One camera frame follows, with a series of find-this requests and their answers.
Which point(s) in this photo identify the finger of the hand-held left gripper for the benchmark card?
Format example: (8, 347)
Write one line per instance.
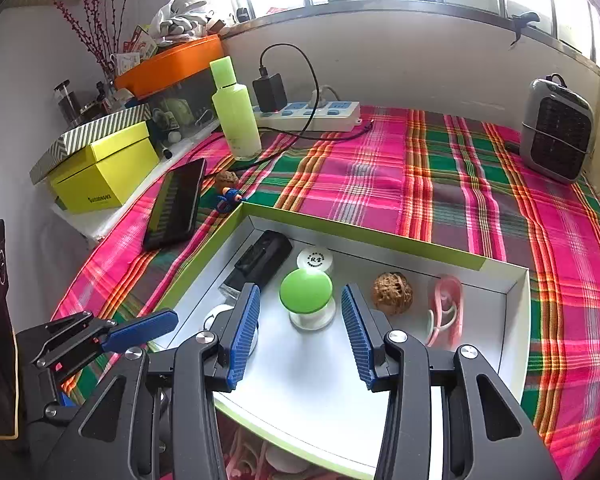
(140, 327)
(55, 412)

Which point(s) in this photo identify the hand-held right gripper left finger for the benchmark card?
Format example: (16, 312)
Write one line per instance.
(245, 330)

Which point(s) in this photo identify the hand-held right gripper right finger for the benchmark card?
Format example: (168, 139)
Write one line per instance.
(360, 335)

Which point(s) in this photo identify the white mushroom-shaped gadget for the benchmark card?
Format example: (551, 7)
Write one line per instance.
(217, 317)

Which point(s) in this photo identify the green-topped white knob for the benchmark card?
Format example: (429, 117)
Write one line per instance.
(305, 292)

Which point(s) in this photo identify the black handheld device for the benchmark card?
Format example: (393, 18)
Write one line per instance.
(265, 255)

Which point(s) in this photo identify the green and white cardboard box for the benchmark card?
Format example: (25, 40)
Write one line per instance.
(305, 400)

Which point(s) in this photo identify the small white round jar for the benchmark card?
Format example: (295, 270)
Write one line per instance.
(314, 259)

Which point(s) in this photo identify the pink plastic clip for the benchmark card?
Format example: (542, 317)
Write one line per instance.
(452, 320)

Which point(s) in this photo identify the black smartphone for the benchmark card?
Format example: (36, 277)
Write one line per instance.
(175, 205)

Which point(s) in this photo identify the blue orange key charm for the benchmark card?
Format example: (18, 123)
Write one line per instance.
(227, 197)

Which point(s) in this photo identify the brown walnut with charm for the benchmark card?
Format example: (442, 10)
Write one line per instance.
(226, 180)

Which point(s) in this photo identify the yellow cardboard box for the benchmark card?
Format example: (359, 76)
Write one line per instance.
(115, 165)

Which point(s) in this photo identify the pink green plaid tablecloth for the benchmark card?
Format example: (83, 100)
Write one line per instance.
(430, 185)

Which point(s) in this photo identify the black marker pen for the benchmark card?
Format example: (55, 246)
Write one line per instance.
(167, 153)

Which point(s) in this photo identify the grey white striped box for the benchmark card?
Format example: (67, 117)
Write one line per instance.
(80, 137)

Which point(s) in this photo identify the light green plastic bottle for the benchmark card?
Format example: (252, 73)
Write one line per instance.
(237, 120)

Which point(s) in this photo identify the white blue power strip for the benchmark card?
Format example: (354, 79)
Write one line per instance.
(325, 112)

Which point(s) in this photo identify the clear storage case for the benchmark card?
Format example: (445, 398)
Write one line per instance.
(190, 105)

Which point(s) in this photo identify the glass jar with lid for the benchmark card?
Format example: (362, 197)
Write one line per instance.
(69, 105)

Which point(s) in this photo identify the black charger plug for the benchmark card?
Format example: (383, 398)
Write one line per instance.
(270, 91)

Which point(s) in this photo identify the orange plastic tray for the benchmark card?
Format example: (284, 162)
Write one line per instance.
(170, 67)

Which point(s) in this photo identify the red flower branches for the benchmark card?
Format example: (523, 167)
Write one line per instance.
(101, 60)

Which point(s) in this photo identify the grey small fan heater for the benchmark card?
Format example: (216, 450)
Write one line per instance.
(555, 135)

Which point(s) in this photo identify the colourful packets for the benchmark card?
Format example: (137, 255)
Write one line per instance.
(140, 47)

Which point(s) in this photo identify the white gloves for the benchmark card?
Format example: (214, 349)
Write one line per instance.
(180, 22)

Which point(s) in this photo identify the small black object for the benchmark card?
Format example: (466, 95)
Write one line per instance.
(241, 14)

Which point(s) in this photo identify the black clip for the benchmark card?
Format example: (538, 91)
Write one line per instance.
(527, 17)

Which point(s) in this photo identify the window frame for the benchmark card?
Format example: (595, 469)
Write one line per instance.
(380, 7)

